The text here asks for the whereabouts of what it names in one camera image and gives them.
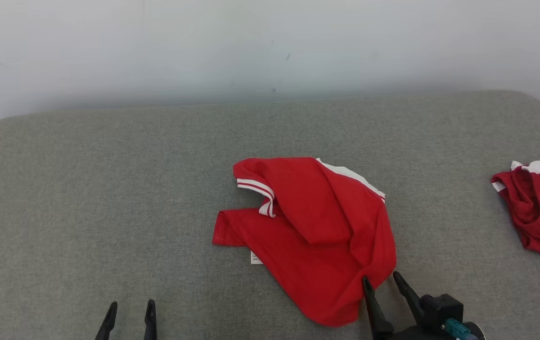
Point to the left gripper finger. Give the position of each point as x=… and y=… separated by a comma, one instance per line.
x=150, y=326
x=107, y=326

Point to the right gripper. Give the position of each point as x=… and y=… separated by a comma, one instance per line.
x=416, y=334

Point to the red white basketball jersey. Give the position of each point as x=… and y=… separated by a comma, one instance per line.
x=317, y=236

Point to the grey fabric sofa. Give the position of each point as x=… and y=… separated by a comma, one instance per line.
x=109, y=189

